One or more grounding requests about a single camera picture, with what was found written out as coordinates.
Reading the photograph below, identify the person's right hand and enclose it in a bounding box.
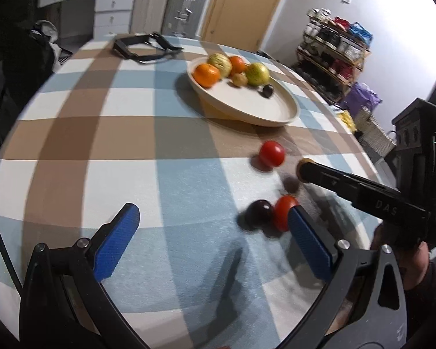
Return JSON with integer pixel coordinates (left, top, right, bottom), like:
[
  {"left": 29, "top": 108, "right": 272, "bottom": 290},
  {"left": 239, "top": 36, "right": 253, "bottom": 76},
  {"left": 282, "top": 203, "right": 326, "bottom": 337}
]
[{"left": 372, "top": 223, "right": 435, "bottom": 291}]

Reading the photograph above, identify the wooden shoe rack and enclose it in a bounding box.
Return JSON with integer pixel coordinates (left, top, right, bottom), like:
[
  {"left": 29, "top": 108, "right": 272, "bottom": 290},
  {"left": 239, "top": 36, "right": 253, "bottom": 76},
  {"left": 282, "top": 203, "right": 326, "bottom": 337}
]
[{"left": 296, "top": 7, "right": 372, "bottom": 104}]

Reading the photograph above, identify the silver suitcase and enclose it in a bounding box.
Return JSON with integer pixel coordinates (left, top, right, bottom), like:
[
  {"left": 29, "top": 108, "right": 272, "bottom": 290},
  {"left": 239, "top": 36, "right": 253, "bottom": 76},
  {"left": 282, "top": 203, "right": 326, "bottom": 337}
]
[{"left": 162, "top": 0, "right": 209, "bottom": 39}]

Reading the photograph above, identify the yellow-green guava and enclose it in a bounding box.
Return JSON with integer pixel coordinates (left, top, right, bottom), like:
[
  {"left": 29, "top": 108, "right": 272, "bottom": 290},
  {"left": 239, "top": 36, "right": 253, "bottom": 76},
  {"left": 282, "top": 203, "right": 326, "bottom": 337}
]
[{"left": 244, "top": 63, "right": 270, "bottom": 87}]

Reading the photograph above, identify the wooden door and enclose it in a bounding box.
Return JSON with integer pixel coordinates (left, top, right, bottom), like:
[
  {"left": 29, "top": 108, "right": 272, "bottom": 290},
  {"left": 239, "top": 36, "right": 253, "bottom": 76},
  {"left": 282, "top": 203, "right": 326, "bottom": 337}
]
[{"left": 200, "top": 0, "right": 289, "bottom": 53}]

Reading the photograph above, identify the beige suitcase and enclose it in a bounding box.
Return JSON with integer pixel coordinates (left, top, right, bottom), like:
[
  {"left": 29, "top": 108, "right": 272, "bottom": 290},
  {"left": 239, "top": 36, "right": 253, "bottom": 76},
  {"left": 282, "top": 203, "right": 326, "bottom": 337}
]
[{"left": 131, "top": 0, "right": 173, "bottom": 35}]

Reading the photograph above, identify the wicker basket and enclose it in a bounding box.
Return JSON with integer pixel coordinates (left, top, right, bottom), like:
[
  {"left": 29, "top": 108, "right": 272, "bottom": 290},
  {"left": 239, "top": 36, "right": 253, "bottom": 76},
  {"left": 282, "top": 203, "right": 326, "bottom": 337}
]
[{"left": 356, "top": 107, "right": 396, "bottom": 157}]

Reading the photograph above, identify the small brown kiwi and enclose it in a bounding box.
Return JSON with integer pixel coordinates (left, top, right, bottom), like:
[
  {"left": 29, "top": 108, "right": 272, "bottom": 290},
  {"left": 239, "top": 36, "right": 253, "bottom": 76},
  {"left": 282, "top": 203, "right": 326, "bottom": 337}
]
[{"left": 296, "top": 158, "right": 315, "bottom": 184}]

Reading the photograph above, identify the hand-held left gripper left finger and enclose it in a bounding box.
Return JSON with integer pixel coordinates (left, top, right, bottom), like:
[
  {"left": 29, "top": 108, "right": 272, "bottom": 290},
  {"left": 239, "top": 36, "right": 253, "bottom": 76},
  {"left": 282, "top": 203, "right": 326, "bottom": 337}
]
[{"left": 19, "top": 203, "right": 146, "bottom": 349}]

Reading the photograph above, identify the cream round plate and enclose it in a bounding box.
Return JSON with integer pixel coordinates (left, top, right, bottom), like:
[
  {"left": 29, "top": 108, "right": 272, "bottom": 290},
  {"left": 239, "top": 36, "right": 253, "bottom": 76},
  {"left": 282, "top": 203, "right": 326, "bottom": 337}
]
[{"left": 186, "top": 56, "right": 300, "bottom": 128}]

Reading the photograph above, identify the wrinkled yellow apple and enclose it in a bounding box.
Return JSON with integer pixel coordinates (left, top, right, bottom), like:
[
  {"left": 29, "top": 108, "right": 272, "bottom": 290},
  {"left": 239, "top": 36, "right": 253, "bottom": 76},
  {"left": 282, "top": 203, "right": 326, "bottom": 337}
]
[{"left": 208, "top": 53, "right": 233, "bottom": 78}]

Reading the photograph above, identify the black folding frame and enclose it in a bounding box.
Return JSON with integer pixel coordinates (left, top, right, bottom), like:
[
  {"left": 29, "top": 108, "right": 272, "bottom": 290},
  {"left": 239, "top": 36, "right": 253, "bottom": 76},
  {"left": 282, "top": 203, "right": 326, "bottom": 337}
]
[{"left": 112, "top": 33, "right": 184, "bottom": 64}]

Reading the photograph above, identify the white desk with drawers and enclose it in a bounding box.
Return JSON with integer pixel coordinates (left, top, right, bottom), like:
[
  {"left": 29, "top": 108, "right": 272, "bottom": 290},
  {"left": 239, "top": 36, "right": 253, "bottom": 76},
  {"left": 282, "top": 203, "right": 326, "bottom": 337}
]
[{"left": 36, "top": 0, "right": 137, "bottom": 40}]

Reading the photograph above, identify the red tomato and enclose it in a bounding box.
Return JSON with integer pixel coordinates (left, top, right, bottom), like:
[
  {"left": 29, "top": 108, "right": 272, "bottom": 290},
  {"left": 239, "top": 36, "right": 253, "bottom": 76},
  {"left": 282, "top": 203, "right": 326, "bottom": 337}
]
[
  {"left": 274, "top": 195, "right": 299, "bottom": 232},
  {"left": 259, "top": 140, "right": 286, "bottom": 168}
]

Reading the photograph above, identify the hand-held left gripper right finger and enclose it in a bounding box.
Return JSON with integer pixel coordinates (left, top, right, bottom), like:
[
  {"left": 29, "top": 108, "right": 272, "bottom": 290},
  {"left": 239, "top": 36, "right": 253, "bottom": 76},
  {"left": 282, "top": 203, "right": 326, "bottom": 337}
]
[{"left": 287, "top": 205, "right": 408, "bottom": 349}]

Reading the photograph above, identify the yellow bag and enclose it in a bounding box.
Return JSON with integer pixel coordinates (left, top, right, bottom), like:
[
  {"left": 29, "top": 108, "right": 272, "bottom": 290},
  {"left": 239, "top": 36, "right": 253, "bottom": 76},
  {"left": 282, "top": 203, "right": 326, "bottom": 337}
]
[{"left": 338, "top": 111, "right": 357, "bottom": 133}]

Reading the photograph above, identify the orange mandarin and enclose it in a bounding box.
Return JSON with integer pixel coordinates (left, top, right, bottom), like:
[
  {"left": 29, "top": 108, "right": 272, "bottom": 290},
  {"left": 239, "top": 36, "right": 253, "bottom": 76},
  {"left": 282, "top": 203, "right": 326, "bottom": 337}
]
[
  {"left": 192, "top": 63, "right": 221, "bottom": 88},
  {"left": 228, "top": 55, "right": 248, "bottom": 75}
]

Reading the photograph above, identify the pile of dark clothes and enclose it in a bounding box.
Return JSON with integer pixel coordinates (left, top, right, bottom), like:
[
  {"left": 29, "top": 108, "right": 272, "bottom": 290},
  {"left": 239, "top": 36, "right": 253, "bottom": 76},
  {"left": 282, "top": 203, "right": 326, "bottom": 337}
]
[{"left": 0, "top": 20, "right": 73, "bottom": 161}]

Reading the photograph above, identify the purple bag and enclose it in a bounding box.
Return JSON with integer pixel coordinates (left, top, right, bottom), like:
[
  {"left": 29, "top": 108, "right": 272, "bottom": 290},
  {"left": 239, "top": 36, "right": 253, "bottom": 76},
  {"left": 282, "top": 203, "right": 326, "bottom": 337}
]
[{"left": 343, "top": 82, "right": 382, "bottom": 115}]

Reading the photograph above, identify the black cable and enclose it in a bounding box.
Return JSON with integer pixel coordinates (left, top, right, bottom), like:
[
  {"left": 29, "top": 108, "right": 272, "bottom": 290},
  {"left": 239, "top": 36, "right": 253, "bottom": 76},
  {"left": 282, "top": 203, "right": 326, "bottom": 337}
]
[{"left": 0, "top": 200, "right": 23, "bottom": 291}]

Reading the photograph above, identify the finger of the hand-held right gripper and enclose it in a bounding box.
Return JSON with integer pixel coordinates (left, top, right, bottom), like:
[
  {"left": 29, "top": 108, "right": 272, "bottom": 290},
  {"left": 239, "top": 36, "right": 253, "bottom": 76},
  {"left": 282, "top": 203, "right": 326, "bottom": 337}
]
[{"left": 297, "top": 159, "right": 361, "bottom": 204}]

